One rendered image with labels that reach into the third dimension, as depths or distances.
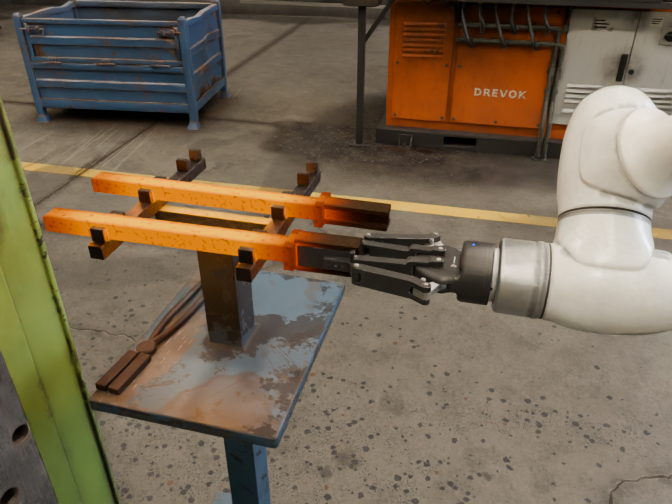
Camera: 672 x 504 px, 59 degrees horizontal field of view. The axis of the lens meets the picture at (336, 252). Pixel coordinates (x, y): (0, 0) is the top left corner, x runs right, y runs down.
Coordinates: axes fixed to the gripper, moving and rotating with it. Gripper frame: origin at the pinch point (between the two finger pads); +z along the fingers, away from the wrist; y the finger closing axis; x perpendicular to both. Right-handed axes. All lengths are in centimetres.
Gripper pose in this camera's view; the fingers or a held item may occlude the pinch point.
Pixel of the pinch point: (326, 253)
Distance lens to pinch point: 75.1
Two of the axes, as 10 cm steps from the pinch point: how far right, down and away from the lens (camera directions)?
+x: 0.0, -8.5, -5.2
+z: -9.7, -1.2, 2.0
